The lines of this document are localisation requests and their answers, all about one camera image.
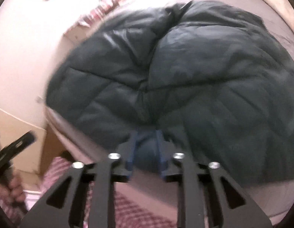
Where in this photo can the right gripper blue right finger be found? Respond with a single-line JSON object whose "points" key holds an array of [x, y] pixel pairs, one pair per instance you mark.
{"points": [[162, 162]]}

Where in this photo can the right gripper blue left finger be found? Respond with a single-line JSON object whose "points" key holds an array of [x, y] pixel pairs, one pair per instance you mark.
{"points": [[130, 150]]}

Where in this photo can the dark green puffer jacket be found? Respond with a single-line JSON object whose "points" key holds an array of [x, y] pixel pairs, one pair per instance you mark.
{"points": [[209, 74]]}

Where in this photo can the person's left hand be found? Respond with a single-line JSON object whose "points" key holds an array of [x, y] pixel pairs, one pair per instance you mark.
{"points": [[13, 193]]}

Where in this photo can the white bedside drawer table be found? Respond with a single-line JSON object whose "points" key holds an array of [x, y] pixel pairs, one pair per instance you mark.
{"points": [[78, 33]]}

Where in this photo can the grey quilted bedspread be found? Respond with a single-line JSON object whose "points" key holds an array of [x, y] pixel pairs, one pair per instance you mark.
{"points": [[273, 21]]}

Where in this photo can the white wall socket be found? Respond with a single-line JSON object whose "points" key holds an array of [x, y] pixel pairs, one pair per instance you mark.
{"points": [[39, 99]]}

